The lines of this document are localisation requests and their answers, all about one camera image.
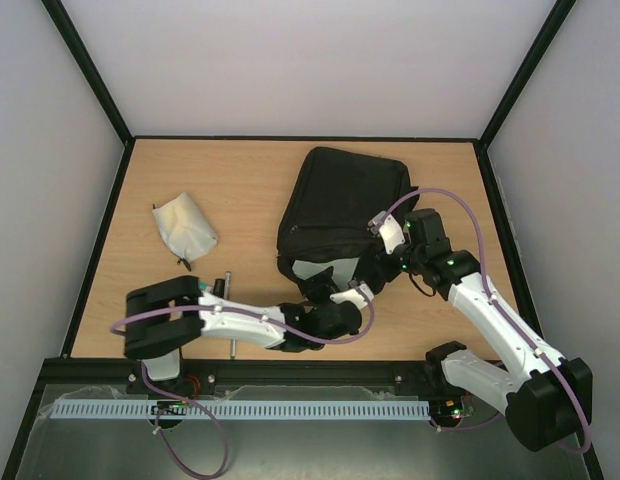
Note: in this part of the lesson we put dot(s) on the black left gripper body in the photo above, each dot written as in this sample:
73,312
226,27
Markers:
328,284

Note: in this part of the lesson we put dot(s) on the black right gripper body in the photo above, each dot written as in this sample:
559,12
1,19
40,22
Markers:
372,270

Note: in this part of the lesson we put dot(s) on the grey Great Gatsby book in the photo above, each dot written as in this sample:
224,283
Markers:
342,273

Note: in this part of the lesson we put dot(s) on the black student backpack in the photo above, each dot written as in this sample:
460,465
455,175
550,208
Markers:
335,195

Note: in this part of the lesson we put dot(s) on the white fabric pouch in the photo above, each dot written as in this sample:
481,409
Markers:
184,229

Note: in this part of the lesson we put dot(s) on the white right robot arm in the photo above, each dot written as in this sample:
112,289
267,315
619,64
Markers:
543,396

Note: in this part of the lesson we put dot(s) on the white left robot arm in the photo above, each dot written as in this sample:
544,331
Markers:
162,318

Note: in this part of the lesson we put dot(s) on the pink black highlighter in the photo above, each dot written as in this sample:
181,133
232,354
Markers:
219,287

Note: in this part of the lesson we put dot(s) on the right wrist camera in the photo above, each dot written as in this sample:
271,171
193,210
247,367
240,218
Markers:
385,226

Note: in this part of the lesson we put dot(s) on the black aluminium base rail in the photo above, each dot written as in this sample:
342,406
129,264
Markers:
206,377

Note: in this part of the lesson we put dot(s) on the light blue cable duct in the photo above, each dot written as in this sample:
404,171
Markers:
89,409

